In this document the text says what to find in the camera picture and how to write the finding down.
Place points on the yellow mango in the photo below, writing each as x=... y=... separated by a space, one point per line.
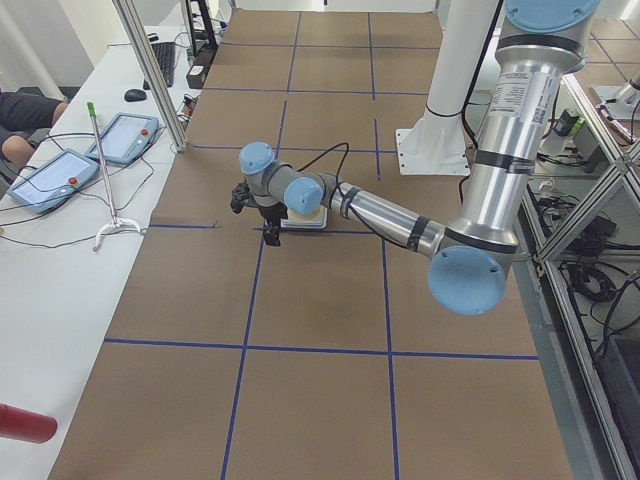
x=311 y=218

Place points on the grey electronic kitchen scale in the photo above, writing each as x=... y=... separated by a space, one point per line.
x=287 y=224

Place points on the aluminium frame post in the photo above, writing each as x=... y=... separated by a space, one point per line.
x=152 y=74

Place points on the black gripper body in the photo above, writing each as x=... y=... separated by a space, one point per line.
x=271 y=215

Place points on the silver blue-capped robot arm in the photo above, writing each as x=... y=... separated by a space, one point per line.
x=540 y=42

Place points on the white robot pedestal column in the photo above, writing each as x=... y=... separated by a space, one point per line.
x=436 y=144

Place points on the black keyboard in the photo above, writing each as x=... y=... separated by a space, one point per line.
x=165 y=56

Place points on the white stand with green tip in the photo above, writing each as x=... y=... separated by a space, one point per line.
x=116 y=222

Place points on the aluminium frame rail right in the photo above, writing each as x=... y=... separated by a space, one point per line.
x=580 y=218

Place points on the near blue teach pendant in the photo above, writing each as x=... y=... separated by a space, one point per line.
x=51 y=185

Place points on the black computer mouse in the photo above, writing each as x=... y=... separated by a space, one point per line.
x=135 y=95

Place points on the blue teach pendant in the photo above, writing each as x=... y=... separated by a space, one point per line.
x=126 y=136
x=51 y=185

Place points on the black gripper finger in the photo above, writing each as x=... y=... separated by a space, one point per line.
x=271 y=234

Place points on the black power box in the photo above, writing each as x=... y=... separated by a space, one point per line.
x=196 y=77

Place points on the far blue teach pendant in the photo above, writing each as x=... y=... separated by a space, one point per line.
x=126 y=136

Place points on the brown paper table mat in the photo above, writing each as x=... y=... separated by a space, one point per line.
x=326 y=357

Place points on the red cylinder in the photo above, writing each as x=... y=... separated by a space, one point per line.
x=23 y=425

